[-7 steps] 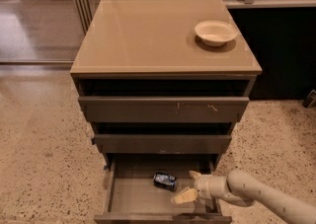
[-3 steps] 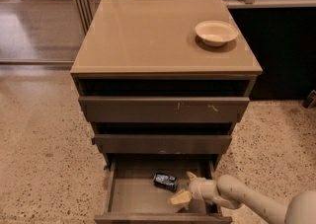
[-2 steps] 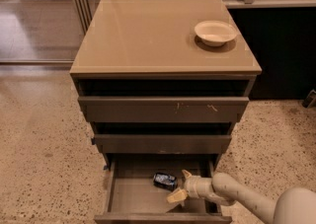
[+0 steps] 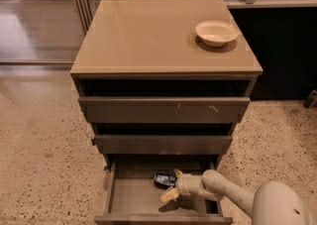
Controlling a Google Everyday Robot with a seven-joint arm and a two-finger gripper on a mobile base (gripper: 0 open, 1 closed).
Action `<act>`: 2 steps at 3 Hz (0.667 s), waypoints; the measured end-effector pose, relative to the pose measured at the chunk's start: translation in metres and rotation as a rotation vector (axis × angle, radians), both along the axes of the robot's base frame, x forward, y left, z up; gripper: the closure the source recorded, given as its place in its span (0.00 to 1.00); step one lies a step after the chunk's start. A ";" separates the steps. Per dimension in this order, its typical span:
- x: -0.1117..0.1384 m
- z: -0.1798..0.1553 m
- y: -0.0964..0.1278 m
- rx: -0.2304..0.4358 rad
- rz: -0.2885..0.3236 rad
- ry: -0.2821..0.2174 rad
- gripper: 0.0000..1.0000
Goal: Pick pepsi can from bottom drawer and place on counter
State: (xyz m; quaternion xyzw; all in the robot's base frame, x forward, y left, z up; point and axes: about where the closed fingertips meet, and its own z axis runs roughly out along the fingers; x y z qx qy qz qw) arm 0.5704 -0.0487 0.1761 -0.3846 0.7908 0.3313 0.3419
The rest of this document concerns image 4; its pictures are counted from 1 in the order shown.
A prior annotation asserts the grey drawer cabinet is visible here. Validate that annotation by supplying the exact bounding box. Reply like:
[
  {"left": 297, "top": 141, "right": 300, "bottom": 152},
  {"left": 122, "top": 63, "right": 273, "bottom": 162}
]
[{"left": 70, "top": 0, "right": 263, "bottom": 167}]

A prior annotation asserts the dark object on floor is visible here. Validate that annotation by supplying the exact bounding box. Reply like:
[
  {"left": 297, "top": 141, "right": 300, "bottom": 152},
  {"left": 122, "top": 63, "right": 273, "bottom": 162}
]
[{"left": 303, "top": 90, "right": 317, "bottom": 108}]

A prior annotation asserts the top grey drawer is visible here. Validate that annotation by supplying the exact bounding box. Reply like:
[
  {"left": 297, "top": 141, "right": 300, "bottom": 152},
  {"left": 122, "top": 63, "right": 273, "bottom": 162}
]
[{"left": 79, "top": 79, "right": 250, "bottom": 124}]

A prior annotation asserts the bottom grey drawer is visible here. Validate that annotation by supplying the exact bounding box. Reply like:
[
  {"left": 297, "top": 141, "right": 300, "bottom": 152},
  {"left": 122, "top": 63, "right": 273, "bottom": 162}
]
[{"left": 95, "top": 155, "right": 233, "bottom": 225}]

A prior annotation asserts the blue pepsi can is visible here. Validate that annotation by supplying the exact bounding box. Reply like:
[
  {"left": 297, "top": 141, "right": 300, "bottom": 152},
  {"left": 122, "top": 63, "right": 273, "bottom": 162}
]
[{"left": 154, "top": 173, "right": 176, "bottom": 188}]

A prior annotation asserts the grey drawer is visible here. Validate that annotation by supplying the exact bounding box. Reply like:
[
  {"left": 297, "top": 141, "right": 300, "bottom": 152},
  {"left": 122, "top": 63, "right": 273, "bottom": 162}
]
[
  {"left": 79, "top": 79, "right": 250, "bottom": 124},
  {"left": 92, "top": 123, "right": 232, "bottom": 155},
  {"left": 95, "top": 155, "right": 233, "bottom": 225}
]

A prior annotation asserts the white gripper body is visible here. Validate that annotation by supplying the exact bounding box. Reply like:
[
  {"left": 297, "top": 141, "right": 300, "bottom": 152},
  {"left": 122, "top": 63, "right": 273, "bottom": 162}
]
[{"left": 176, "top": 173, "right": 205, "bottom": 196}]

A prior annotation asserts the white paper bowl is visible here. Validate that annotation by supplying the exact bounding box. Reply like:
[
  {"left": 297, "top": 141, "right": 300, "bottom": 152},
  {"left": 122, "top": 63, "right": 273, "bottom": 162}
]
[{"left": 195, "top": 21, "right": 239, "bottom": 48}]

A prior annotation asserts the middle grey drawer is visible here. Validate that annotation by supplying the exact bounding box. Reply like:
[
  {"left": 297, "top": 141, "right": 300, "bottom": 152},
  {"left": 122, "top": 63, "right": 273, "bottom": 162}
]
[{"left": 92, "top": 123, "right": 232, "bottom": 155}]

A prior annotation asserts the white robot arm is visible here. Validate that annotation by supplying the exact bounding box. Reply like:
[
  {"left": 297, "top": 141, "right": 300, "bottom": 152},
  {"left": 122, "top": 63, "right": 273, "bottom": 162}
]
[{"left": 154, "top": 169, "right": 317, "bottom": 225}]

